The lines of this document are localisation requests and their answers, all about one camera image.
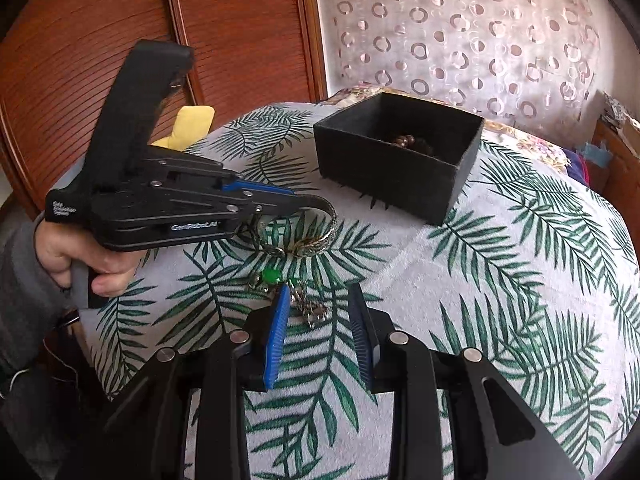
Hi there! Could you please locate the circle pattern curtain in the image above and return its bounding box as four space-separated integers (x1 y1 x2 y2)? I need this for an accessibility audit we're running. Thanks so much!
312 0 616 123

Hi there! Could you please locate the brown wooden bead bracelet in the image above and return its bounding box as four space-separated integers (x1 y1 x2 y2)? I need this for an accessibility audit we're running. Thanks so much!
390 132 433 153

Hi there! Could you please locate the person's left hand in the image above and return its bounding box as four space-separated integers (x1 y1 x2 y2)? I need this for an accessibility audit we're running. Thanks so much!
35 217 138 298

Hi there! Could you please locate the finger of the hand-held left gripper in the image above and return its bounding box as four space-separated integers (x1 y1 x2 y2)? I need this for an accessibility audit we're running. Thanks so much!
215 172 297 201
227 195 303 221

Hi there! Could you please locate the person's left forearm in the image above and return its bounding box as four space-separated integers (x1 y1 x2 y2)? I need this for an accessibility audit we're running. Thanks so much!
0 210 76 376

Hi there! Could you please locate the patterned cloth pile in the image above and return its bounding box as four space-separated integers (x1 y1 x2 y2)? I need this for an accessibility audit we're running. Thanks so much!
602 91 640 128

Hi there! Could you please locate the yellow plush pillow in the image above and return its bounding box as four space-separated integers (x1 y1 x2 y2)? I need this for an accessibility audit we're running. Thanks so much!
150 105 216 150

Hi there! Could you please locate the silver metal bangle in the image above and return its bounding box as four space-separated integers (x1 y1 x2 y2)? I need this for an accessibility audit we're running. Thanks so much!
247 195 337 259

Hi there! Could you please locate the dark blue blanket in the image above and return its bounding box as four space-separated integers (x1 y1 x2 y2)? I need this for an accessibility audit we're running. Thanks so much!
562 147 601 188

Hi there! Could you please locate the wooden wardrobe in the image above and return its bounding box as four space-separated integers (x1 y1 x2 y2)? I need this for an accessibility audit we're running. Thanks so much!
0 0 328 221

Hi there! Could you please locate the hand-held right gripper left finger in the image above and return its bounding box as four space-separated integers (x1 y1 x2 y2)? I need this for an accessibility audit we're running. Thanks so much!
60 282 293 480

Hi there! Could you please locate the black square box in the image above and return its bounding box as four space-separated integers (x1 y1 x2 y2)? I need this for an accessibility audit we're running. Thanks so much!
312 91 485 226

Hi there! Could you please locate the green bead metal chain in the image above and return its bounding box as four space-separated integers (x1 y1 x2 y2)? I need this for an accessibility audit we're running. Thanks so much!
247 269 331 330

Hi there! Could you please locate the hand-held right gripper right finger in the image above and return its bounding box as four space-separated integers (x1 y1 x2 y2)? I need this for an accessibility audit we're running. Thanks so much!
347 284 583 480

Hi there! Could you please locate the wooden cabinet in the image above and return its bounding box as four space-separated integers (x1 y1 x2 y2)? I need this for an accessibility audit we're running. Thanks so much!
590 120 640 196

